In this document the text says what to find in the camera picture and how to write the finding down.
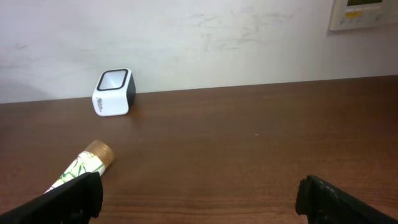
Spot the white bamboo print tube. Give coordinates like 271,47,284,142
45,140,116,194

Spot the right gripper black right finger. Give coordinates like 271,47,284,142
295,175,397,224

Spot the white wall control panel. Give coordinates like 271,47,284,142
329,0,397,31

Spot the white barcode scanner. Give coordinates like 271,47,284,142
91,68,136,116

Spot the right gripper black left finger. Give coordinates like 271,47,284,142
1,172,103,224

